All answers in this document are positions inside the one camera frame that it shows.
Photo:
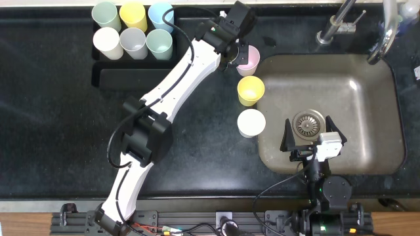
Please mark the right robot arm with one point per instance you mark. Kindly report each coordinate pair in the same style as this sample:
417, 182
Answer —
336, 191

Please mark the steel tap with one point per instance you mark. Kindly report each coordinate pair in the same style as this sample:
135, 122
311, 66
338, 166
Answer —
331, 27

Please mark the small white object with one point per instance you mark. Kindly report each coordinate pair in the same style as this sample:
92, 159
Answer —
417, 72

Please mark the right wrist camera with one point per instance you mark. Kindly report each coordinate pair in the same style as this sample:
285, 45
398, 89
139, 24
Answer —
329, 145

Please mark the pink cup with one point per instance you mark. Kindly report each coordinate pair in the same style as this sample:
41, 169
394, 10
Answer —
252, 65

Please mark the yellow cup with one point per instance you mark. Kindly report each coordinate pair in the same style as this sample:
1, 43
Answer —
251, 90
133, 14

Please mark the white cup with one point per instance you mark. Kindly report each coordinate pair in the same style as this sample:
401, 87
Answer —
251, 122
106, 41

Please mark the black tray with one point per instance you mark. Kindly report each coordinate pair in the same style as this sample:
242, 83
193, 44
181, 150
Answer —
131, 78
176, 55

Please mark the grey cup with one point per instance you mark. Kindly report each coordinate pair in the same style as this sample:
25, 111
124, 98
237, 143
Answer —
133, 41

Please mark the mounting rail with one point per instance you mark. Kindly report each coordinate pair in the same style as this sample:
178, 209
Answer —
190, 219

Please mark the steel sink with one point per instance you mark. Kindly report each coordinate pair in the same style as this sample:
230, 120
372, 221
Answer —
361, 108

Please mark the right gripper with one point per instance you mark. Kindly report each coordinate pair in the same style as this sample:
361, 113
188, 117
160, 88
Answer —
300, 154

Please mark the blue soap bottle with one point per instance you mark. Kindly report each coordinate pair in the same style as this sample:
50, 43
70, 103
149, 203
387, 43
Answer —
410, 10

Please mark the blue cup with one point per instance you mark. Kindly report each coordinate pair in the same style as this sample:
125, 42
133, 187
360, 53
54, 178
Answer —
157, 14

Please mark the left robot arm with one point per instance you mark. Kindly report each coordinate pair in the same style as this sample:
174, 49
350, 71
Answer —
183, 82

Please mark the green cup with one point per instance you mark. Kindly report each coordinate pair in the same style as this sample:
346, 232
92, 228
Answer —
159, 42
105, 14

